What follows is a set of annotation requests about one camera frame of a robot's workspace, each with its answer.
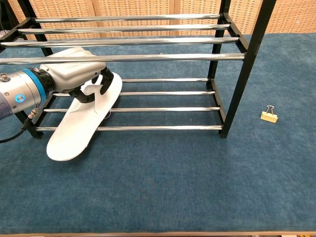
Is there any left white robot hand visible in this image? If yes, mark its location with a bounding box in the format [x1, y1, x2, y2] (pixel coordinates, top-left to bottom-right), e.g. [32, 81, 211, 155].
[39, 46, 115, 104]

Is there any white slipper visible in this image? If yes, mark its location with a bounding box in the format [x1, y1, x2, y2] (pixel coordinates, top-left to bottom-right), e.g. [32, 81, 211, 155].
[46, 73, 123, 162]

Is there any woven wicker folding screen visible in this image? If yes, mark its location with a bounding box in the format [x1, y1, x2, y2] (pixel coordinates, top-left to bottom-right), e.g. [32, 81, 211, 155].
[0, 0, 316, 40]

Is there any blue carpet mat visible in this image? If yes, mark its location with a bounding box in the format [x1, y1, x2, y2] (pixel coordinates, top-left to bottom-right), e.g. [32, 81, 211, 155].
[0, 33, 316, 234]

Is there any yellow binder clip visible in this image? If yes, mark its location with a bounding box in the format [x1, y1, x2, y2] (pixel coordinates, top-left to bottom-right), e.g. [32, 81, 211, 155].
[260, 105, 279, 123]

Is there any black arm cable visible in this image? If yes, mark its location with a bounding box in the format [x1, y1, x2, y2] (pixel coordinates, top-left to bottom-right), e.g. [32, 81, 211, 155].
[0, 108, 39, 144]

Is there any black shoe rack frame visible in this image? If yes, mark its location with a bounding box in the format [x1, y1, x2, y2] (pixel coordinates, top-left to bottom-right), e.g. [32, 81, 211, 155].
[0, 0, 277, 139]

